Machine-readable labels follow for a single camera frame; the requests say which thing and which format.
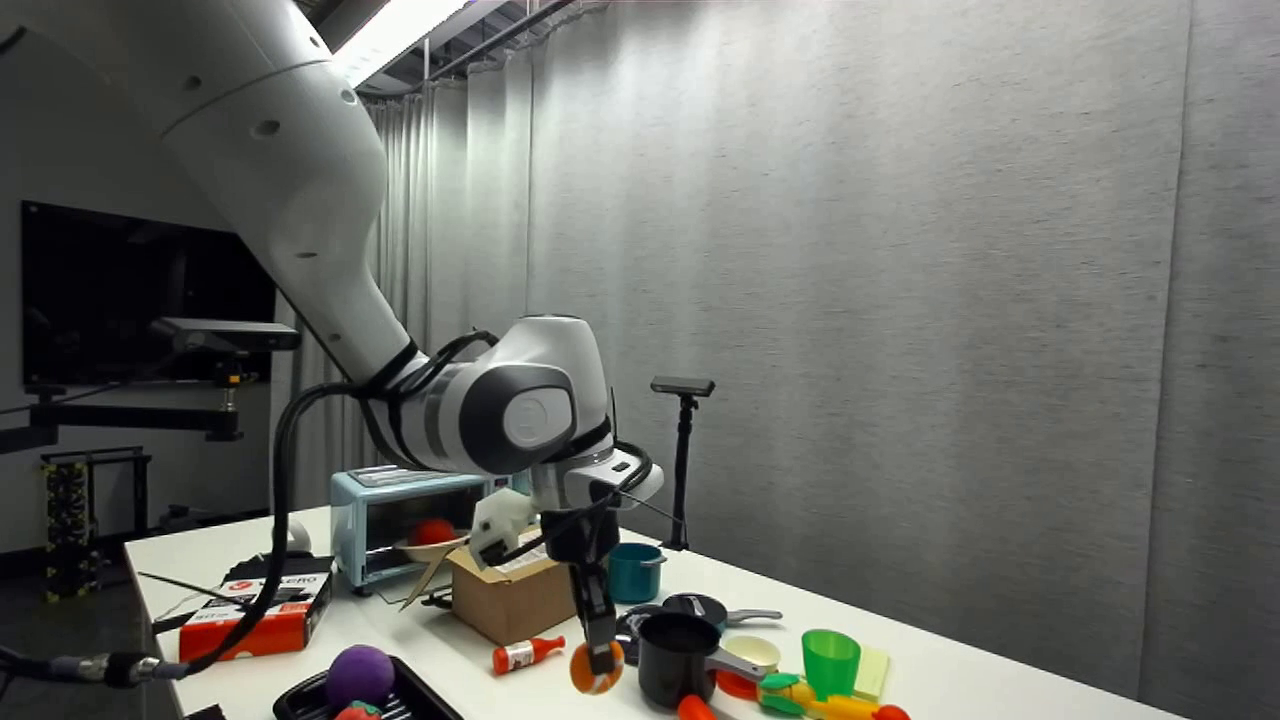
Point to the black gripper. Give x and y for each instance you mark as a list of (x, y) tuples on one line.
[(585, 540)]

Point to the orange stuffed fruit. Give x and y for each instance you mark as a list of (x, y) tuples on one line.
[(597, 668)]

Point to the purple stuffed fruit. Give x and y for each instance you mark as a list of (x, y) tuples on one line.
[(362, 672)]

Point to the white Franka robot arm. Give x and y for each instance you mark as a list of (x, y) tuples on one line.
[(292, 175)]

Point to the red stuffed fruit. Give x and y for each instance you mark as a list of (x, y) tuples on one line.
[(355, 714)]

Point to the black toy pot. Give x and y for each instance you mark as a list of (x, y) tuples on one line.
[(676, 663)]

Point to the cardboard box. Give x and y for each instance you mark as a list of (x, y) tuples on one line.
[(513, 600)]

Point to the black toy frying pan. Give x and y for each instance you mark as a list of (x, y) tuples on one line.
[(707, 608)]

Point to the orange-red toy carrot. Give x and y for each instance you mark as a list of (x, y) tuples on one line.
[(693, 711)]

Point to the small white bowl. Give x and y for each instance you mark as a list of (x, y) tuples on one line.
[(750, 653)]

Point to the small green toy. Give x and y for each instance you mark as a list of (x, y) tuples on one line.
[(779, 693)]

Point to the red toy inside oven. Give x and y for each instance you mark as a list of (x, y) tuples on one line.
[(435, 531)]

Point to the green translucent cup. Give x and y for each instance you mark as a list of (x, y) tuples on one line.
[(830, 663)]

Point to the yellow orange toy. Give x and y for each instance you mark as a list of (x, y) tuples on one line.
[(835, 705)]

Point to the small red toy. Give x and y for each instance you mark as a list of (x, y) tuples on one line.
[(891, 714)]

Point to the black flat pouch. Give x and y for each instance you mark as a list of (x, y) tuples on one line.
[(302, 566)]

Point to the purple plush toy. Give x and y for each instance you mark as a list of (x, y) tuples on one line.
[(299, 700)]

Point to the grey tape roll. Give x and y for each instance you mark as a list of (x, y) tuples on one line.
[(299, 538)]

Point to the red flat box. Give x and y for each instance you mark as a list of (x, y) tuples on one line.
[(241, 635)]

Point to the grey curtain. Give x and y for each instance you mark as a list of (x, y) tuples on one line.
[(585, 200)]

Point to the black monitor screen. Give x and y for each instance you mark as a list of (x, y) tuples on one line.
[(104, 295)]

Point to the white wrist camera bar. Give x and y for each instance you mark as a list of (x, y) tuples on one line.
[(500, 522)]

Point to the black camera tripod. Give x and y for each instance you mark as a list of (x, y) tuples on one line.
[(681, 454)]

